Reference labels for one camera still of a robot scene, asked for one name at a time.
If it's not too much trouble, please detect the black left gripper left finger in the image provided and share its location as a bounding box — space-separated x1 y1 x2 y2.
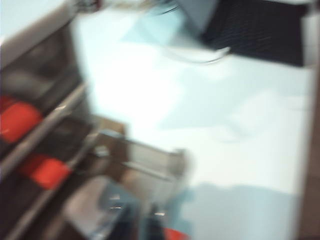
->
112 204 141 240

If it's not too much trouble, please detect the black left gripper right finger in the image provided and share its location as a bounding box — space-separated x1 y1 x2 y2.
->
146 206 169 240

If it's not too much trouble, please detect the translucent grey drawer red handle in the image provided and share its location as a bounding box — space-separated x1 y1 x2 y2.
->
82 129 195 240
0 32 87 151
0 117 100 226

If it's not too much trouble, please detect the brown cardboard box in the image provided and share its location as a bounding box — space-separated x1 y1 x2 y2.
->
96 116 128 138

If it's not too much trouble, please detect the black striped pad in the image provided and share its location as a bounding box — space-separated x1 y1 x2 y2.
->
199 0 310 68

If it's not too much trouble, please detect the white plastic drawer cabinet frame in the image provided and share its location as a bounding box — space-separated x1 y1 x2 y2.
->
0 14 131 240

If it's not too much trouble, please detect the white cable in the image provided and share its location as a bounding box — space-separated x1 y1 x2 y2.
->
163 46 232 65

